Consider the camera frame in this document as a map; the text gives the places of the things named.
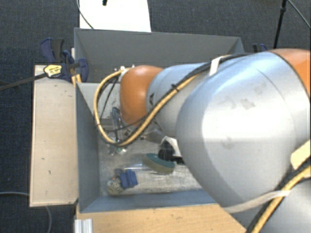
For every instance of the beige spotted ball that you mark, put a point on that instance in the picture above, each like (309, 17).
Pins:
(114, 188)

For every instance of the pale wood board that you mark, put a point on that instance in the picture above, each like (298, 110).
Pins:
(53, 139)

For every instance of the clear plastic bottle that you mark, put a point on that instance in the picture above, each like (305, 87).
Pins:
(133, 167)

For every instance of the green and beige round sponge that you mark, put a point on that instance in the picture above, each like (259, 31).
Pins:
(158, 163)

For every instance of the blue ribbed block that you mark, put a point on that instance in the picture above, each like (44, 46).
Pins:
(128, 179)

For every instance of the black cylinder on white bracket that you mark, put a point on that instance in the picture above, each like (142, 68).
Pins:
(167, 152)

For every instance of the grey metal bin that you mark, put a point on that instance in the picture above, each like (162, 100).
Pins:
(87, 154)

